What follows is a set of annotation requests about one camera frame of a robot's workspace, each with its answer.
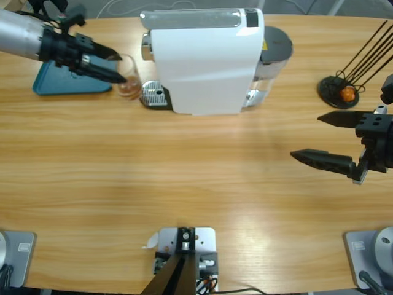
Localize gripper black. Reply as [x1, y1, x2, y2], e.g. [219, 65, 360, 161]
[290, 104, 393, 185]
[38, 27, 128, 84]

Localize clear drinking glass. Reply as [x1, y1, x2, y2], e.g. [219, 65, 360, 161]
[109, 53, 144, 101]

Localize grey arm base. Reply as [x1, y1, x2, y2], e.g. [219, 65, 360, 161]
[343, 226, 393, 289]
[0, 230, 37, 289]

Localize orange coffee capsule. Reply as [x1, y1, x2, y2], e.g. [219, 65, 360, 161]
[340, 85, 357, 101]

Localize white capsule coffee machine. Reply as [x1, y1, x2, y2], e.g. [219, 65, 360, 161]
[139, 7, 294, 117]

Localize black capsule holder with rods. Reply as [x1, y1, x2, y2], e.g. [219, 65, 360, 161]
[317, 20, 393, 110]

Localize teal plastic tray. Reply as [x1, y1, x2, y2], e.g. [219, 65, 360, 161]
[32, 60, 113, 96]

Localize white paper tag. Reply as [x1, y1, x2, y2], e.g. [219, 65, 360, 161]
[141, 232, 160, 250]

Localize black chair frame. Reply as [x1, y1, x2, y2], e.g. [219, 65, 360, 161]
[27, 0, 70, 16]

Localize black base cable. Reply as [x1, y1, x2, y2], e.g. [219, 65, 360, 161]
[0, 264, 15, 289]
[358, 270, 388, 295]

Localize black cable under mount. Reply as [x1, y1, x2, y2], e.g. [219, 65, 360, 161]
[219, 287, 267, 295]

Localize white mount with dark post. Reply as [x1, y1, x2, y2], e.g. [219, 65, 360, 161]
[141, 226, 219, 295]

